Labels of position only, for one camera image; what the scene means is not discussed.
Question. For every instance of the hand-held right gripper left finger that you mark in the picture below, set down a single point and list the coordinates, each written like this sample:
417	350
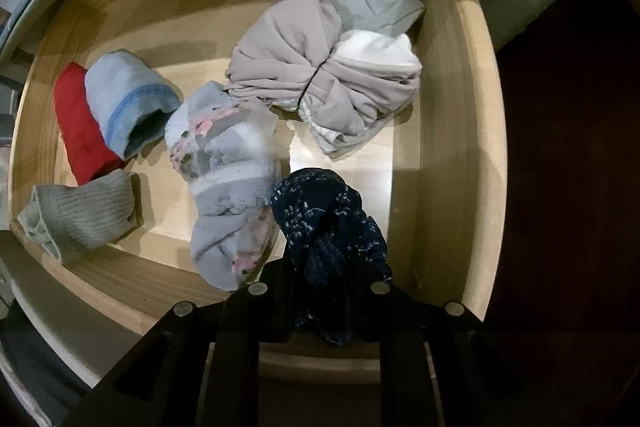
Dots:
280	302

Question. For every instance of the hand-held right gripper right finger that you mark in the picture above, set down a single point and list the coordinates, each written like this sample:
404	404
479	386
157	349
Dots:
370	312

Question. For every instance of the navy patterned underwear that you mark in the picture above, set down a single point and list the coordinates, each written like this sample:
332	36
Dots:
320	217

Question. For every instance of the grey floral underwear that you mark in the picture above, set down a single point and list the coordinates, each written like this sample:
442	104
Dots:
220	167

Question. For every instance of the grey ribbed sock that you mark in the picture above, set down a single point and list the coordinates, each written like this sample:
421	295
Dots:
85	217

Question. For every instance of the beige garment bundle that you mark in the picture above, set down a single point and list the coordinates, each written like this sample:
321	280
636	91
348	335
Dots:
290	57

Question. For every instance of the white garment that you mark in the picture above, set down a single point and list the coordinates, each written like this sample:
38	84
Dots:
380	52

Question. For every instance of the red embroidered sock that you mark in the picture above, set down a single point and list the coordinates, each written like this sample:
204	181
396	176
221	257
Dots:
80	132

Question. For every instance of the light blue sock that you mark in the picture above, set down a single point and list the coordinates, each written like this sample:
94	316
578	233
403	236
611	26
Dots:
120	92

